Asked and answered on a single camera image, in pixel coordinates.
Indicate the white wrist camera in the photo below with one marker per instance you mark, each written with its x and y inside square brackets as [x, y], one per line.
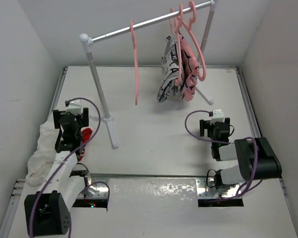
[217, 116]
[73, 107]

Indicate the silver front mounting rail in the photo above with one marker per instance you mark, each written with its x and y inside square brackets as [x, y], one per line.
[149, 184]

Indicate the black white print shirt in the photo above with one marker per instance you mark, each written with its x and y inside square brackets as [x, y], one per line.
[169, 73]

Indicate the pink print shirt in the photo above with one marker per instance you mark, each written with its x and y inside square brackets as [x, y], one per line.
[189, 87]

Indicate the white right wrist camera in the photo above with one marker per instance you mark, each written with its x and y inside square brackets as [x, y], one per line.
[217, 116]

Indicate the white red print t-shirt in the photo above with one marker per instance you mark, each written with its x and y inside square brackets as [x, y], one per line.
[41, 161]

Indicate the pink hanger holding print shirt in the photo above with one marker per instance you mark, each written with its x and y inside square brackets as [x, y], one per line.
[176, 56]

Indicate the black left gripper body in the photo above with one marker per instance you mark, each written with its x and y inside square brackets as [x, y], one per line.
[81, 121]

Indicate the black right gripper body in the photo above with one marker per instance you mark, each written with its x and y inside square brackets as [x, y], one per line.
[205, 124]

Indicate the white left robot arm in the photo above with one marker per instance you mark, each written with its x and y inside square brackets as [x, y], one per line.
[47, 211]

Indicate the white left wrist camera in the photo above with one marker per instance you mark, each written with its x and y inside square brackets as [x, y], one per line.
[73, 107]

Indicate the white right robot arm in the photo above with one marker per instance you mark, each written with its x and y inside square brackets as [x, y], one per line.
[255, 158]

